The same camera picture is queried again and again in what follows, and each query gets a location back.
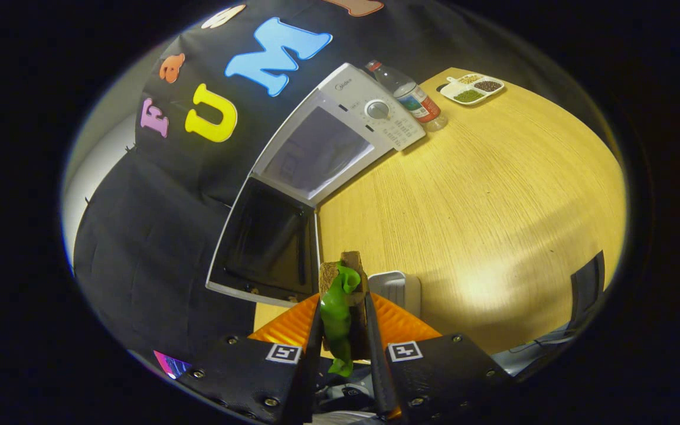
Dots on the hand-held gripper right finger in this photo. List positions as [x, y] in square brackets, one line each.
[378, 366]

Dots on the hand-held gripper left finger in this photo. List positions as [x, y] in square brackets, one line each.
[313, 366]

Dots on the toy sandwich with lettuce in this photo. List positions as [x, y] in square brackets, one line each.
[337, 313]

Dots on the white microwave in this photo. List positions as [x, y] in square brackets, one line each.
[316, 153]

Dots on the small white plate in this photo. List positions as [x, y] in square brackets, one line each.
[399, 289]

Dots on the black backdrop cloth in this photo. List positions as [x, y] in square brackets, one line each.
[157, 236]

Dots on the clear bottle with red label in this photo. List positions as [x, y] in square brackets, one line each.
[411, 94]

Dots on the white divided tray of beans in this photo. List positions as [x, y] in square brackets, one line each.
[471, 88]

